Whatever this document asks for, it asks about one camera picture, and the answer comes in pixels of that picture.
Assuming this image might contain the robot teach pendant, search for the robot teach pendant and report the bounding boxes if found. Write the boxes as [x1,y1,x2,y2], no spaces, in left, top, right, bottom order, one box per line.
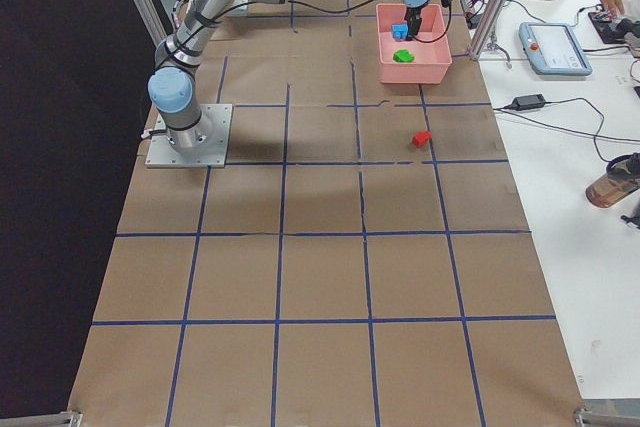
[518,22,592,76]

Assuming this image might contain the brown water bottle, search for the brown water bottle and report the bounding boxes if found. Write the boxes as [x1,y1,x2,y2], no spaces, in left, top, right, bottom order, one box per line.
[585,152,639,208]

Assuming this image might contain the black power adapter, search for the black power adapter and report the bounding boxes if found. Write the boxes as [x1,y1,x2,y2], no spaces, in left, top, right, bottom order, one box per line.
[509,94,547,111]

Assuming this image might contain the red toy block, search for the red toy block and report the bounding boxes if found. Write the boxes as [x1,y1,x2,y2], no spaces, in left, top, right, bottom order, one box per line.
[411,130,432,148]

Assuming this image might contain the blue toy block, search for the blue toy block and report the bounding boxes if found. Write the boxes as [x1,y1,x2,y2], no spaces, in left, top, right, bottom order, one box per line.
[391,23,408,42]

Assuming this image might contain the aluminium frame post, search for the aluminium frame post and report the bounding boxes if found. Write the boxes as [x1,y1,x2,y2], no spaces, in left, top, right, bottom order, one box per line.
[467,0,511,68]

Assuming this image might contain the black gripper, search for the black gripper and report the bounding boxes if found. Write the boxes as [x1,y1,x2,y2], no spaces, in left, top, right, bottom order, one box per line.
[404,0,453,41]

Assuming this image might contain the brown paper table cover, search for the brown paper table cover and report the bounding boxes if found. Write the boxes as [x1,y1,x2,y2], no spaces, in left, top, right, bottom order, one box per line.
[69,0,581,426]

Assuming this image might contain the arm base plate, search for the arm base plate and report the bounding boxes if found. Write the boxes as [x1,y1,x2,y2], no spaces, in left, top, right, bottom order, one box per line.
[145,103,233,168]

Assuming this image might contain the black power cable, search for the black power cable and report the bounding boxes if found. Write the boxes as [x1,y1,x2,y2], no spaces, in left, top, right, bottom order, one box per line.
[492,96,640,163]

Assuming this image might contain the green toy block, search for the green toy block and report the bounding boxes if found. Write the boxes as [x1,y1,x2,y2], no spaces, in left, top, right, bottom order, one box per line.
[393,49,415,63]

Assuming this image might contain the pink plastic box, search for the pink plastic box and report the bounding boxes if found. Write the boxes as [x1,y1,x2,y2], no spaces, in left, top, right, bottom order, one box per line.
[376,3,452,84]

